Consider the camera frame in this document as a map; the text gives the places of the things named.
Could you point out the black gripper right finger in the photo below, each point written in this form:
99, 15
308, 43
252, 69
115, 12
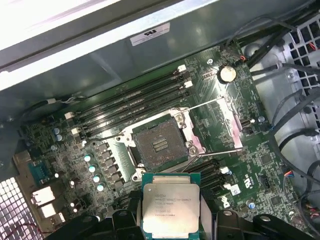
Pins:
227, 225

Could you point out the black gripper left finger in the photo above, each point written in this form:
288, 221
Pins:
125, 225

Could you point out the silver green CPU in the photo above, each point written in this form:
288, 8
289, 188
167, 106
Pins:
171, 200

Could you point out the thin metal locking lever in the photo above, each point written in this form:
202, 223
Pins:
192, 163
110, 137

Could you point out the metal socket cover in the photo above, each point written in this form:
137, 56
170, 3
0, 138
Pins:
235, 130

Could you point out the CPU socket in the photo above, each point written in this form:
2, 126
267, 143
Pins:
160, 146

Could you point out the black RAM slot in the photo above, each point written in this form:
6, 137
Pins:
212, 182
212, 190
125, 101
212, 167
125, 109
212, 175
125, 92
130, 115

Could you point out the teal-topped capacitor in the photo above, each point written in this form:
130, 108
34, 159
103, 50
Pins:
96, 179
87, 158
92, 168
100, 187

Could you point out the green motherboard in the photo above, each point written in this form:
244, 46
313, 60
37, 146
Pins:
250, 175

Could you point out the black square chip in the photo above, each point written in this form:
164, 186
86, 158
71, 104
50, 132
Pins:
265, 159

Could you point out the silver I/O port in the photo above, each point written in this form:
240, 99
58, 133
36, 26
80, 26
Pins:
49, 210
43, 196

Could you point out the blue serial port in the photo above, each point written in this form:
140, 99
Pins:
40, 173

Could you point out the internal USB port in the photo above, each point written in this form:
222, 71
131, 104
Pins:
246, 123

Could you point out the small blue capacitor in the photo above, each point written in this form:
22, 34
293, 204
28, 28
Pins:
59, 137
56, 130

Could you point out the round coin battery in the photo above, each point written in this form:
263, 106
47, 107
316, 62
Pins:
227, 73

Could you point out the black open PC case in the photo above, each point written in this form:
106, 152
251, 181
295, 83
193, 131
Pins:
75, 67

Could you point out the white label sticker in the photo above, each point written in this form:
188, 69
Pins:
150, 33

